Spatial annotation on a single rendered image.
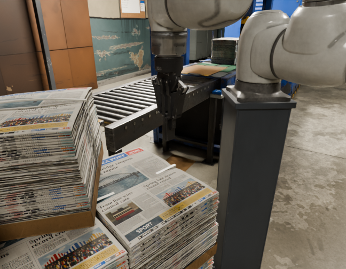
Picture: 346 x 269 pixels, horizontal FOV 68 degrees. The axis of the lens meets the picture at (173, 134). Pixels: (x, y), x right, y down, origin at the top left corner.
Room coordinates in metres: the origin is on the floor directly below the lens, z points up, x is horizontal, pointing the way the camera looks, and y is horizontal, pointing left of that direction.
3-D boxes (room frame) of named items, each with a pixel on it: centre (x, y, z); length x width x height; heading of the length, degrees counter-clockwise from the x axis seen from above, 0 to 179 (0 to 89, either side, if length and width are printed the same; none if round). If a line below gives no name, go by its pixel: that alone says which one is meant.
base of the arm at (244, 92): (0.93, -0.30, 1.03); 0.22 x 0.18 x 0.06; 3
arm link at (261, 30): (0.90, -0.31, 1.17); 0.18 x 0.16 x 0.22; 30
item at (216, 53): (3.15, -0.65, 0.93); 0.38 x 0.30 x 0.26; 149
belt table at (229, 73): (2.66, -0.36, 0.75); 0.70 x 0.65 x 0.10; 149
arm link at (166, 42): (0.69, 0.01, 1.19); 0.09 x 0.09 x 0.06
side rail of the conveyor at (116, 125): (1.66, -0.05, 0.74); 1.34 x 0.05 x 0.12; 149
